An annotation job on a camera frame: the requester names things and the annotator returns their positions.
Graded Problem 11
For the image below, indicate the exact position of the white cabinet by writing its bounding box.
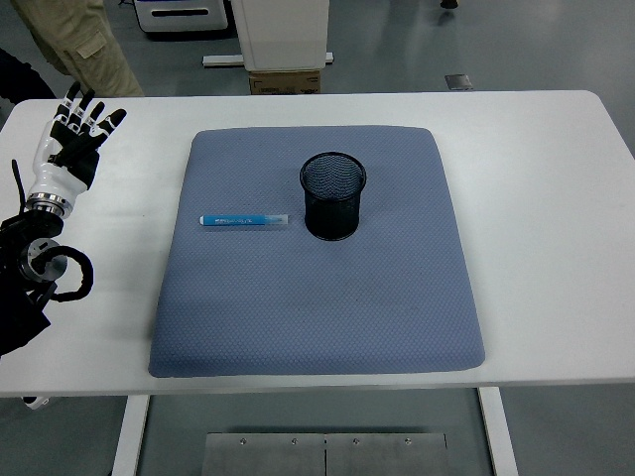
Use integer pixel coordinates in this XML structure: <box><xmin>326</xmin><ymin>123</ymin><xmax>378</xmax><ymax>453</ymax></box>
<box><xmin>231</xmin><ymin>0</ymin><xmax>331</xmax><ymax>72</ymax></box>

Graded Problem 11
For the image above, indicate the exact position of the white appliance with dark slot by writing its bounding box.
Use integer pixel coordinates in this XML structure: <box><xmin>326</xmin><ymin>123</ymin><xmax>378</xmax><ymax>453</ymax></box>
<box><xmin>133</xmin><ymin>0</ymin><xmax>234</xmax><ymax>34</ymax></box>

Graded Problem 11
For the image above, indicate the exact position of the white base bar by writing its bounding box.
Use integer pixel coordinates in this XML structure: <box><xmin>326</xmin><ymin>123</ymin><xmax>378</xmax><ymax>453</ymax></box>
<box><xmin>201</xmin><ymin>52</ymin><xmax>334</xmax><ymax>68</ymax></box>

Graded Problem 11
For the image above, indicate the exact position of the blue marker pen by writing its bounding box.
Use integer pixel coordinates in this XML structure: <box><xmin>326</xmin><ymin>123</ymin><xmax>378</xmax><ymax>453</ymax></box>
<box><xmin>198</xmin><ymin>213</ymin><xmax>291</xmax><ymax>228</ymax></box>

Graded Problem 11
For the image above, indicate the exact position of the grey metal plate with screws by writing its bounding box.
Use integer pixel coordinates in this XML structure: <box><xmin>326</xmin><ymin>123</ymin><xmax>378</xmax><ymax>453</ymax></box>
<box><xmin>202</xmin><ymin>432</ymin><xmax>326</xmax><ymax>476</ymax></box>
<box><xmin>324</xmin><ymin>432</ymin><xmax>447</xmax><ymax>476</ymax></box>

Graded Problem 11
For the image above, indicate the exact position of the dark bulky object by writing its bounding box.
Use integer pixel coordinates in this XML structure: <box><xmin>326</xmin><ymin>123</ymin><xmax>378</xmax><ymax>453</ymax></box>
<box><xmin>0</xmin><ymin>47</ymin><xmax>57</xmax><ymax>103</ymax></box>

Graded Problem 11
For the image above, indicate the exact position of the brown cardboard box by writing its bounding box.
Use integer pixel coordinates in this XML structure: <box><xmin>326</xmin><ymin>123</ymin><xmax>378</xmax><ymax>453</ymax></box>
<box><xmin>248</xmin><ymin>68</ymin><xmax>322</xmax><ymax>95</ymax></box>

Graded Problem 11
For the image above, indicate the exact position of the black mesh pen holder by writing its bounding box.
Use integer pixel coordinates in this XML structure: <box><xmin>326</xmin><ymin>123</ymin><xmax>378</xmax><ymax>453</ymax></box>
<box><xmin>299</xmin><ymin>152</ymin><xmax>368</xmax><ymax>243</ymax></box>

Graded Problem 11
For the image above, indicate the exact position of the person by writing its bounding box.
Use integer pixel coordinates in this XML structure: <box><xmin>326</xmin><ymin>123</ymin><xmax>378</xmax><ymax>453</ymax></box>
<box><xmin>9</xmin><ymin>0</ymin><xmax>145</xmax><ymax>98</ymax></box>

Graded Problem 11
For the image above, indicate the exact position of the blue-grey textured mat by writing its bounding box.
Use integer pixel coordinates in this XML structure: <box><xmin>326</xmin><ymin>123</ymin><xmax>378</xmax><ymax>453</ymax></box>
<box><xmin>147</xmin><ymin>124</ymin><xmax>486</xmax><ymax>380</ymax></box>

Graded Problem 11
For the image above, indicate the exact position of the white table leg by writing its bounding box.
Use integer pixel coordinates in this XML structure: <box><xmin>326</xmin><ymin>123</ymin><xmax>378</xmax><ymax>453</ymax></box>
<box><xmin>476</xmin><ymin>386</ymin><xmax>520</xmax><ymax>476</ymax></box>
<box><xmin>109</xmin><ymin>395</ymin><xmax>151</xmax><ymax>476</ymax></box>

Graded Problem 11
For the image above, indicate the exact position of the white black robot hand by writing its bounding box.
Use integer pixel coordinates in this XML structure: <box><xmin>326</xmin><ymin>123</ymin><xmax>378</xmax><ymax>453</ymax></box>
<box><xmin>27</xmin><ymin>81</ymin><xmax>128</xmax><ymax>207</ymax></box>

